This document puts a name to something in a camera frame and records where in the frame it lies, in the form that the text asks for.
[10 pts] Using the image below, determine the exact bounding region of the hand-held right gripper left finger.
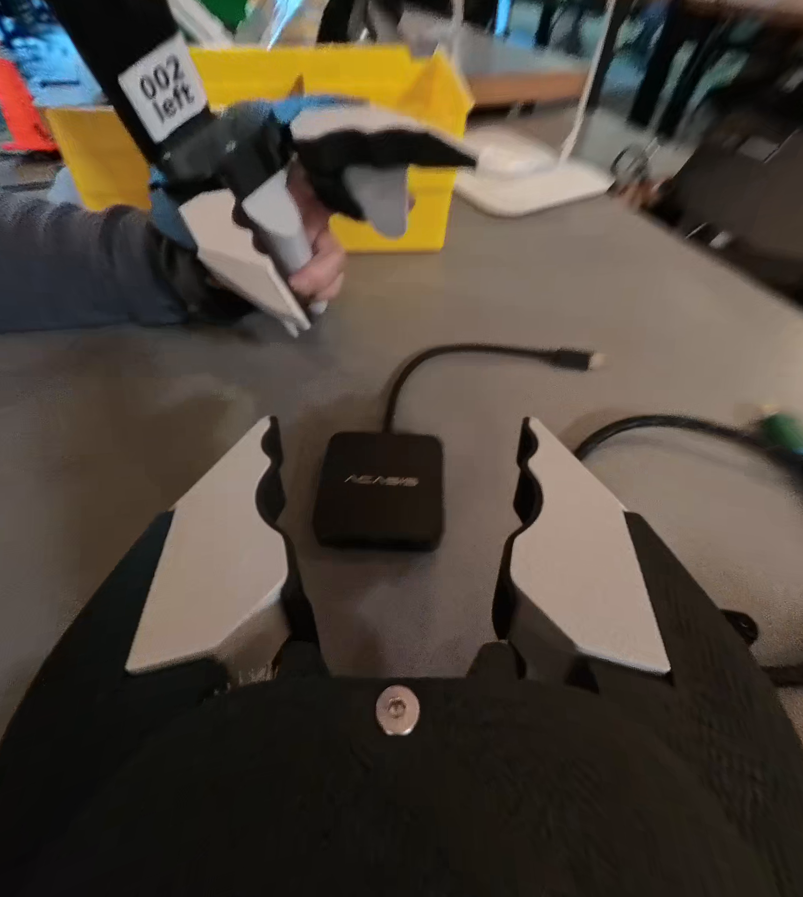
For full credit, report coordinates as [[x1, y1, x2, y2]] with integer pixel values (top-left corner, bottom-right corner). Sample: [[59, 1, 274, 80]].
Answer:
[[124, 415, 293, 677]]

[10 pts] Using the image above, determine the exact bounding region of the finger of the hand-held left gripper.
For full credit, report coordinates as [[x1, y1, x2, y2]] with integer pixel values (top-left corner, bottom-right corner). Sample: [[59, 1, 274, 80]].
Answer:
[[289, 104, 479, 238], [177, 188, 313, 339]]

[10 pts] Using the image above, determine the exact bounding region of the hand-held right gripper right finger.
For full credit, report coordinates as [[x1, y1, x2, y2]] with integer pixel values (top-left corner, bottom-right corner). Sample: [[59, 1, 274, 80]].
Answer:
[[494, 417, 672, 677]]

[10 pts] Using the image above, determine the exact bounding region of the large yellow storage bin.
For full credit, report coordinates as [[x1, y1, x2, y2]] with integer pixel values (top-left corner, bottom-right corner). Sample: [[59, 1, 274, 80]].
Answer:
[[44, 42, 476, 255]]

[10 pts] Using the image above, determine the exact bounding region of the green plug hdmi cable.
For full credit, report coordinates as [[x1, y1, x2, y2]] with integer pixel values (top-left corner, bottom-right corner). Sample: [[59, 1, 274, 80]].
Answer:
[[573, 403, 803, 689]]

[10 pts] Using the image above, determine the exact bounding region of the black adapter hub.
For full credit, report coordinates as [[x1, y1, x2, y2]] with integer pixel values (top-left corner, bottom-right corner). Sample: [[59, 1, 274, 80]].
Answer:
[[313, 343, 607, 552]]

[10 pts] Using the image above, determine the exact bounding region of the person's left forearm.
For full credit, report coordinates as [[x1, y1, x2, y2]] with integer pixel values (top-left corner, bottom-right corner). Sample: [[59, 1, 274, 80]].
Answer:
[[0, 184, 195, 337]]

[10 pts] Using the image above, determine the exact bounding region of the person's left hand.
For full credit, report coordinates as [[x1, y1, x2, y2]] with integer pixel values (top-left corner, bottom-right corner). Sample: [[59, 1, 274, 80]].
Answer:
[[286, 164, 349, 304]]

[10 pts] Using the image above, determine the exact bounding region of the white stand base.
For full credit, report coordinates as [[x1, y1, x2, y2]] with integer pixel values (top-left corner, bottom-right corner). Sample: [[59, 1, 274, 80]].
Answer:
[[454, 0, 618, 218]]

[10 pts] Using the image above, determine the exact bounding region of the orange traffic cone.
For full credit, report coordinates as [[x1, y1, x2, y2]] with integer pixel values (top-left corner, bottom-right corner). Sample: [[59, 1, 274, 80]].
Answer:
[[0, 0, 60, 154]]

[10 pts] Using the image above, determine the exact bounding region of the black box under table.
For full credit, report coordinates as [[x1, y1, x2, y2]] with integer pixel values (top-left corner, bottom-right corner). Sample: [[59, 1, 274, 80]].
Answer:
[[643, 126, 803, 316]]

